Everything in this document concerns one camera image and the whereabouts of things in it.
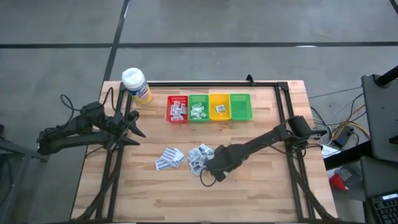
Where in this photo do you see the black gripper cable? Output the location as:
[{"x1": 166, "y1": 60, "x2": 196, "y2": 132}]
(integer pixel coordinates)
[
  {"x1": 200, "y1": 167, "x2": 218, "y2": 187},
  {"x1": 101, "y1": 86, "x2": 116, "y2": 110}
]

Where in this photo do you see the black power box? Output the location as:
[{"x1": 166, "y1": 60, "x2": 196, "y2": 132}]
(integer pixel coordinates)
[{"x1": 331, "y1": 125, "x2": 355, "y2": 149}]

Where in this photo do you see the green plastic basket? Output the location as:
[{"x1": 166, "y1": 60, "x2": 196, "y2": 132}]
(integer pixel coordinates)
[
  {"x1": 229, "y1": 93, "x2": 252, "y2": 121},
  {"x1": 187, "y1": 94, "x2": 211, "y2": 122}
]

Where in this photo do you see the thin grey cable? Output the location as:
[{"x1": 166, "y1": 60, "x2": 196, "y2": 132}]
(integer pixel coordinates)
[{"x1": 307, "y1": 86, "x2": 363, "y2": 100}]

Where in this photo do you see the black keyboard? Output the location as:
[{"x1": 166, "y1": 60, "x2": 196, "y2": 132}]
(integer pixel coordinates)
[{"x1": 369, "y1": 192, "x2": 398, "y2": 224}]

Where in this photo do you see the red plastic basket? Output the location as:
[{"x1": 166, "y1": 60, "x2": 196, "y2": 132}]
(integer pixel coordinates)
[{"x1": 165, "y1": 95, "x2": 189, "y2": 123}]

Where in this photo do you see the pile of red-striped packets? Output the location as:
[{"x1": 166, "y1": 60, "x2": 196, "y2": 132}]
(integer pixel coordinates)
[{"x1": 160, "y1": 146, "x2": 178, "y2": 162}]

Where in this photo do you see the yellow plastic basket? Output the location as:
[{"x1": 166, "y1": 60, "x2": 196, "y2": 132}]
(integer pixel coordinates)
[{"x1": 208, "y1": 93, "x2": 231, "y2": 121}]

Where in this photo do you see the black beam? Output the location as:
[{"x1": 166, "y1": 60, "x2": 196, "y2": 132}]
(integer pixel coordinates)
[{"x1": 323, "y1": 141, "x2": 373, "y2": 170}]

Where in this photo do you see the red bag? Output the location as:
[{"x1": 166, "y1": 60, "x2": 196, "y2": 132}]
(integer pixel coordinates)
[{"x1": 328, "y1": 172, "x2": 348, "y2": 192}]

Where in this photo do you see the white paper sheet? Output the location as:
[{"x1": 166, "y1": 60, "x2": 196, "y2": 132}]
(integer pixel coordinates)
[{"x1": 321, "y1": 144, "x2": 342, "y2": 159}]

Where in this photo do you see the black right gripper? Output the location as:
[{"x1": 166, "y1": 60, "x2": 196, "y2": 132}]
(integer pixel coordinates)
[{"x1": 205, "y1": 144, "x2": 248, "y2": 183}]

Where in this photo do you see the black equipment stand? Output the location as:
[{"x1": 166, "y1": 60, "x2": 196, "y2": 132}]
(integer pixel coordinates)
[{"x1": 0, "y1": 124, "x2": 50, "y2": 224}]

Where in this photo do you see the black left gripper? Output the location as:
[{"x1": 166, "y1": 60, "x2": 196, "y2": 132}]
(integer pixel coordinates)
[{"x1": 104, "y1": 110, "x2": 147, "y2": 152}]

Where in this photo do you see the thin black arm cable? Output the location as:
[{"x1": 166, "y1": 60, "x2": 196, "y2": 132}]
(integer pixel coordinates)
[{"x1": 60, "y1": 94, "x2": 82, "y2": 124}]

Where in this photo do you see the black pole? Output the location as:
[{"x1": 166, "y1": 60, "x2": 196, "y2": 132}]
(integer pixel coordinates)
[{"x1": 374, "y1": 65, "x2": 398, "y2": 88}]

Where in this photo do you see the Lysol wipes canister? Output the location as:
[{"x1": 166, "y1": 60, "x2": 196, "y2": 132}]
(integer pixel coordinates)
[{"x1": 121, "y1": 67, "x2": 154, "y2": 106}]

